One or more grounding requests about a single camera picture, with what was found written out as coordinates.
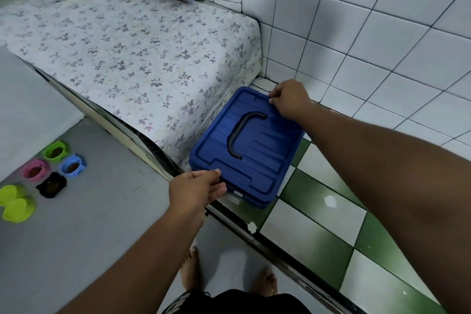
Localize person's right hand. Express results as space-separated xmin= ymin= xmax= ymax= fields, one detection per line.
xmin=268 ymin=79 xmax=314 ymax=121

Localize person's left hand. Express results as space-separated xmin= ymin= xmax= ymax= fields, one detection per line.
xmin=169 ymin=169 xmax=228 ymax=216

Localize blue plastic storage box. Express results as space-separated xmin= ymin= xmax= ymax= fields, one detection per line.
xmin=189 ymin=86 xmax=306 ymax=210

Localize person's left forearm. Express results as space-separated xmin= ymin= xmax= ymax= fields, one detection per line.
xmin=57 ymin=203 xmax=207 ymax=314

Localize person's right forearm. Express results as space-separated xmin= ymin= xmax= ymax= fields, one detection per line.
xmin=292 ymin=102 xmax=471 ymax=314

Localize person's left foot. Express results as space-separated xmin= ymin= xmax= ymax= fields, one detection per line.
xmin=180 ymin=246 xmax=202 ymax=292

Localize person's foot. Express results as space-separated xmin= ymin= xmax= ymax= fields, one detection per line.
xmin=253 ymin=268 xmax=279 ymax=298
xmin=180 ymin=246 xmax=202 ymax=292

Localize person's right foot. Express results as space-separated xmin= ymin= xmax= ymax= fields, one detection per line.
xmin=253 ymin=268 xmax=279 ymax=298

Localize metal floor door track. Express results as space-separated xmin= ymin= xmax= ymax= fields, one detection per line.
xmin=18 ymin=56 xmax=360 ymax=314

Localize person's black shorts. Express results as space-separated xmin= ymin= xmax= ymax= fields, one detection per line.
xmin=162 ymin=289 xmax=313 ymax=314

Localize blue pet food bowl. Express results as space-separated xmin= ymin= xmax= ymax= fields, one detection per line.
xmin=60 ymin=154 xmax=88 ymax=179

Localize floral sheet mattress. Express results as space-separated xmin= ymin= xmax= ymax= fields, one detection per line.
xmin=0 ymin=0 xmax=263 ymax=172

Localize green pet food bowl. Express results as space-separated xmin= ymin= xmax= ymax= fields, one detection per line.
xmin=43 ymin=140 xmax=70 ymax=162

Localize black pet food bowl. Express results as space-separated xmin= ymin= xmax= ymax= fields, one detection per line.
xmin=36 ymin=172 xmax=68 ymax=199

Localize pink pet food bowl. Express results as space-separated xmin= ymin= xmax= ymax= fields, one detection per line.
xmin=22 ymin=159 xmax=51 ymax=182

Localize lime plastic bowl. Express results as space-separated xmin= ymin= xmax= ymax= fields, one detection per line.
xmin=0 ymin=184 xmax=26 ymax=208
xmin=2 ymin=195 xmax=37 ymax=224

